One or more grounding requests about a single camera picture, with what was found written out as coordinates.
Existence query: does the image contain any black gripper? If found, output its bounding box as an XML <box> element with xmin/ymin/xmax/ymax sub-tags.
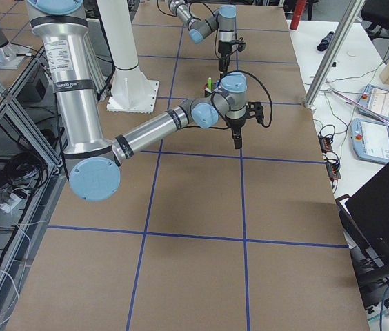
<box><xmin>218</xmin><ymin>41</ymin><xmax>233</xmax><ymax>72</ymax></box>
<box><xmin>226</xmin><ymin>117</ymin><xmax>245</xmax><ymax>149</ymax></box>

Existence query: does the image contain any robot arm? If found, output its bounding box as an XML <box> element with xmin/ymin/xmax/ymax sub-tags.
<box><xmin>26</xmin><ymin>1</ymin><xmax>247</xmax><ymax>201</ymax></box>
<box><xmin>166</xmin><ymin>1</ymin><xmax>246</xmax><ymax>78</ymax></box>

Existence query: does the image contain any black mesh pen cup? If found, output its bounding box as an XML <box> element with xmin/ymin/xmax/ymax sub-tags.
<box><xmin>204</xmin><ymin>83</ymin><xmax>215</xmax><ymax>97</ymax></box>

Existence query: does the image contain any folded dark umbrella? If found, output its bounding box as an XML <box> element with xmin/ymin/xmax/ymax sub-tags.
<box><xmin>316</xmin><ymin>31</ymin><xmax>335</xmax><ymax>52</ymax></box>

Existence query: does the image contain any lower teach pendant tablet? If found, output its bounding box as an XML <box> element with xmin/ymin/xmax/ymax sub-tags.
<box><xmin>350</xmin><ymin>118</ymin><xmax>389</xmax><ymax>164</ymax></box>

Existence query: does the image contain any teach pendant tablet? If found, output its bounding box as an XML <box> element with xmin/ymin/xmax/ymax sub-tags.
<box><xmin>350</xmin><ymin>118</ymin><xmax>389</xmax><ymax>164</ymax></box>
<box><xmin>358</xmin><ymin>84</ymin><xmax>389</xmax><ymax>120</ymax></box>

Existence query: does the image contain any upper teach pendant tablet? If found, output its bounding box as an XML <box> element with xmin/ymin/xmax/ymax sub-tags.
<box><xmin>358</xmin><ymin>84</ymin><xmax>389</xmax><ymax>120</ymax></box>

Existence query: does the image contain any black laptop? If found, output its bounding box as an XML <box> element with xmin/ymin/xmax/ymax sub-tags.
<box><xmin>344</xmin><ymin>160</ymin><xmax>389</xmax><ymax>256</ymax></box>

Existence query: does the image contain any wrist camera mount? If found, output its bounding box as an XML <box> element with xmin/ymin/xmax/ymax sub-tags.
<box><xmin>232</xmin><ymin>37</ymin><xmax>246</xmax><ymax>52</ymax></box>
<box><xmin>246</xmin><ymin>101</ymin><xmax>264</xmax><ymax>125</ymax></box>

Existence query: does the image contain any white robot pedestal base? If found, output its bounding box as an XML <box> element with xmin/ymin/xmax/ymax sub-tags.
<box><xmin>97</xmin><ymin>0</ymin><xmax>159</xmax><ymax>114</ymax></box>

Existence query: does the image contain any aluminium frame post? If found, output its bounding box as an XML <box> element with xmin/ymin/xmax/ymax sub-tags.
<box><xmin>303</xmin><ymin>0</ymin><xmax>365</xmax><ymax>108</ymax></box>

